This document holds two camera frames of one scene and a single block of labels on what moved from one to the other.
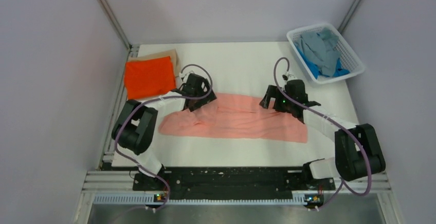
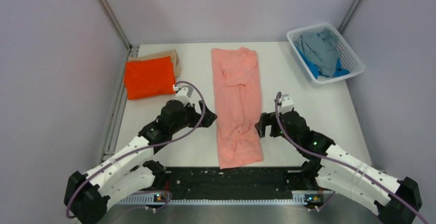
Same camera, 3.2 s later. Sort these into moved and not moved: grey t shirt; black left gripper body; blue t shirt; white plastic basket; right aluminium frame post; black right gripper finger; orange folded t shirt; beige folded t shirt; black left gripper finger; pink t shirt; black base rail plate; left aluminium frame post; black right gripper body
Moved: black right gripper finger; black right gripper body; black left gripper finger; pink t shirt; black left gripper body
Not moved: blue t shirt; white plastic basket; right aluminium frame post; beige folded t shirt; left aluminium frame post; orange folded t shirt; grey t shirt; black base rail plate
